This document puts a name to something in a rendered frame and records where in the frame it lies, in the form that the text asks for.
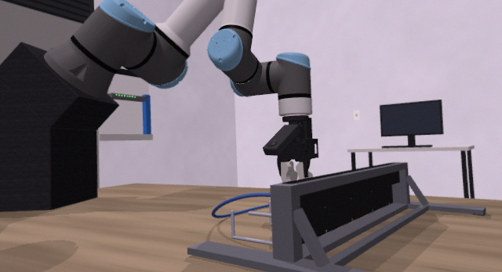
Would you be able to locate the blue network cable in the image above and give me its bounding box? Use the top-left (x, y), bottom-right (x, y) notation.
top-left (212, 193), bottom-right (271, 218)

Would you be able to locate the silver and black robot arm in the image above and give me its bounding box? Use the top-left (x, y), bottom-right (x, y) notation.
top-left (44, 0), bottom-right (312, 117)

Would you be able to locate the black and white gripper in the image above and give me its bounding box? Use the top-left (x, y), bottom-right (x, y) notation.
top-left (277, 115), bottom-right (318, 183)

